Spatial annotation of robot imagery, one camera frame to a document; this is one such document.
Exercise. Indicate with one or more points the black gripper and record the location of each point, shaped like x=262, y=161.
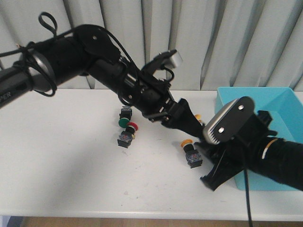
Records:
x=151, y=96
x=230, y=157

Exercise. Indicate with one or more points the yellow button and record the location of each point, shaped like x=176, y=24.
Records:
x=198, y=117
x=193, y=157

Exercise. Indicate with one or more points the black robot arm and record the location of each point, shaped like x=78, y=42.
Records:
x=92, y=49
x=279, y=160

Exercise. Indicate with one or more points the light blue plastic box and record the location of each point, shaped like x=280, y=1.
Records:
x=286, y=111

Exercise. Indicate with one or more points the green button rear left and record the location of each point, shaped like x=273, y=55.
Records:
x=125, y=116

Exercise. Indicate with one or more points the red button left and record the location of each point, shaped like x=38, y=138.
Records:
x=127, y=136

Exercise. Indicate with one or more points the grey pleated curtain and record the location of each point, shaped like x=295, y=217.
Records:
x=223, y=43

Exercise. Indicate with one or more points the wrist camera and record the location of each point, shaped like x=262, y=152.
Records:
x=229, y=120
x=164, y=60

